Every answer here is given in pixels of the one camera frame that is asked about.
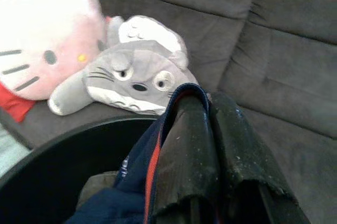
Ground pink Hello Kitty plush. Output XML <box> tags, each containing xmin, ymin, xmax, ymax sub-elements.
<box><xmin>0</xmin><ymin>0</ymin><xmax>107</xmax><ymax>101</ymax></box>

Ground navy garment red stripe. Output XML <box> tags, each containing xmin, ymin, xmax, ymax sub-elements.
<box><xmin>65</xmin><ymin>83</ymin><xmax>211</xmax><ymax>224</ymax></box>

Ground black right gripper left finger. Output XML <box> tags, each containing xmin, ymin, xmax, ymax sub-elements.
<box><xmin>151</xmin><ymin>95</ymin><xmax>224</xmax><ymax>224</ymax></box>

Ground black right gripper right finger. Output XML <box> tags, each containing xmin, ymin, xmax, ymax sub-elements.
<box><xmin>210</xmin><ymin>91</ymin><xmax>311</xmax><ymax>224</ymax></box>

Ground grey Totoro plush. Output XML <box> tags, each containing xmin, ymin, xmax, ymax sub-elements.
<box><xmin>48</xmin><ymin>15</ymin><xmax>200</xmax><ymax>116</ymax></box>

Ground black round bin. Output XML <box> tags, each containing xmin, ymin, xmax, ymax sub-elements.
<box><xmin>0</xmin><ymin>117</ymin><xmax>169</xmax><ymax>224</ymax></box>

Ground dark grey sofa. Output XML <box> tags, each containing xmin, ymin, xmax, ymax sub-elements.
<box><xmin>0</xmin><ymin>0</ymin><xmax>337</xmax><ymax>224</ymax></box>

